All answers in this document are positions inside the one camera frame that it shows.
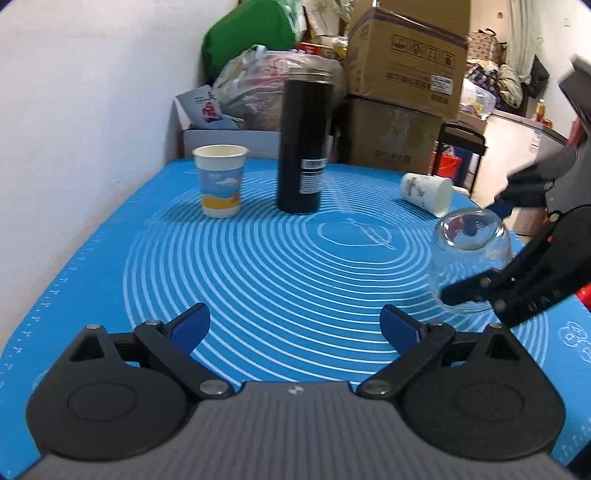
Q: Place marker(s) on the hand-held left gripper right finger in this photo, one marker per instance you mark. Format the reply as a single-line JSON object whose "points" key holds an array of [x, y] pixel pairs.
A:
{"points": [[400, 328]]}

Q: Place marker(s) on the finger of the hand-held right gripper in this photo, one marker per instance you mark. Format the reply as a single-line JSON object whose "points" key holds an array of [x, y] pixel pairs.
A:
{"points": [[531, 182], [517, 281]]}

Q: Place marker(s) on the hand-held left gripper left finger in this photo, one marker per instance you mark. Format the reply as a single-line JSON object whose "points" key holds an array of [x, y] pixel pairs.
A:
{"points": [[191, 328]]}

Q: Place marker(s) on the clear glass cup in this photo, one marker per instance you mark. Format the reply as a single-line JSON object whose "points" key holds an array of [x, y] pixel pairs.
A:
{"points": [[466, 249]]}

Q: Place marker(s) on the white paper cup lying down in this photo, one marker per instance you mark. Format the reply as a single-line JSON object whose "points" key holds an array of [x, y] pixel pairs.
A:
{"points": [[427, 191]]}

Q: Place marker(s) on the blue printed paper cup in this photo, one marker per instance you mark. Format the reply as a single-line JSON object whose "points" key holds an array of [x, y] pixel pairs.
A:
{"points": [[220, 182]]}

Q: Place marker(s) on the white chest freezer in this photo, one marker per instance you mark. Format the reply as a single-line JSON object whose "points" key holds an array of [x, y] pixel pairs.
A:
{"points": [[517, 138]]}

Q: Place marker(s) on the dark hanging bag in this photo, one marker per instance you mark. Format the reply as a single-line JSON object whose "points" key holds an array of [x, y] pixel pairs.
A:
{"points": [[538, 76]]}

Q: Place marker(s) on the black folding chair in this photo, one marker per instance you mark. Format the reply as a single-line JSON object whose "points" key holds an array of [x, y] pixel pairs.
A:
{"points": [[461, 143]]}

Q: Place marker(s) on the red bucket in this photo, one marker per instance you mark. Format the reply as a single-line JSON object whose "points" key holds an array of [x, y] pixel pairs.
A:
{"points": [[450, 166]]}

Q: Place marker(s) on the floral fabric bag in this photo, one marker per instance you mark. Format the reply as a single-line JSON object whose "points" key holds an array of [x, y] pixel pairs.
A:
{"points": [[489, 81]]}

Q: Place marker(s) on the blue silicone mat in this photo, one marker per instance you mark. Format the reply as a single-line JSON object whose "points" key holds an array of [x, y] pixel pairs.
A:
{"points": [[286, 277]]}

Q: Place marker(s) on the patterned tote bag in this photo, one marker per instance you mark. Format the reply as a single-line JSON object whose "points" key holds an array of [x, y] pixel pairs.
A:
{"points": [[485, 44]]}

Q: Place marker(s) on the plain brown cardboard box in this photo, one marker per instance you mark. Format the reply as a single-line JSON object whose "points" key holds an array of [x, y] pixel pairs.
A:
{"points": [[392, 134]]}

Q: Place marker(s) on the large printed cardboard box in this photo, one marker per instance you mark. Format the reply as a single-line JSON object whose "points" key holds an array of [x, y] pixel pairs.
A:
{"points": [[406, 60]]}

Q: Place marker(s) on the white open cardboard box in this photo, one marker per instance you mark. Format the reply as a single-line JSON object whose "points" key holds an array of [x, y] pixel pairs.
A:
{"points": [[207, 129]]}

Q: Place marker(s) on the black tall tumbler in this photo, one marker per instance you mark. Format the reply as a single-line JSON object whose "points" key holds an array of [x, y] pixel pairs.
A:
{"points": [[304, 143]]}

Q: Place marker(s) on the red tin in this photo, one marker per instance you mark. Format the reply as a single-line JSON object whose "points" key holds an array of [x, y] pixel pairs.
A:
{"points": [[318, 49]]}

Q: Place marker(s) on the clear plastic bag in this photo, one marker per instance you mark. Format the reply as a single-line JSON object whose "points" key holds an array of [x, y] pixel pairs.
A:
{"points": [[272, 90]]}

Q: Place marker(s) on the green bag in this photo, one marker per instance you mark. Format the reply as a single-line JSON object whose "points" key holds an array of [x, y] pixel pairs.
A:
{"points": [[249, 39]]}

